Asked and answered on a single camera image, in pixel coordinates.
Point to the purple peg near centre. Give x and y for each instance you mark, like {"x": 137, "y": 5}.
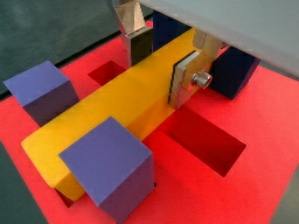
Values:
{"x": 114, "y": 167}

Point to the red board with slots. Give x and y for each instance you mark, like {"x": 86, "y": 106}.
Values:
{"x": 225, "y": 153}

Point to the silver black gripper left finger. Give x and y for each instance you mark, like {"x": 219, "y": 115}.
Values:
{"x": 137, "y": 33}

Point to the purple peg tall back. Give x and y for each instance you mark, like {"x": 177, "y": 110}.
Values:
{"x": 43, "y": 91}

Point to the blue peg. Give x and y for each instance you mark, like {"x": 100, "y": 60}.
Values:
{"x": 231, "y": 71}
{"x": 167, "y": 29}

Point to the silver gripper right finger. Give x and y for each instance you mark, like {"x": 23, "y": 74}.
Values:
{"x": 191, "y": 70}

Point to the yellow rectangular block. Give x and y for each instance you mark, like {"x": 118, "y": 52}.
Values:
{"x": 134, "y": 98}

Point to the blue peg far right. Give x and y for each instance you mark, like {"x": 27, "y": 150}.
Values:
{"x": 231, "y": 71}

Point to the blue peg far left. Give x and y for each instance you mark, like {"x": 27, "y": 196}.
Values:
{"x": 167, "y": 29}

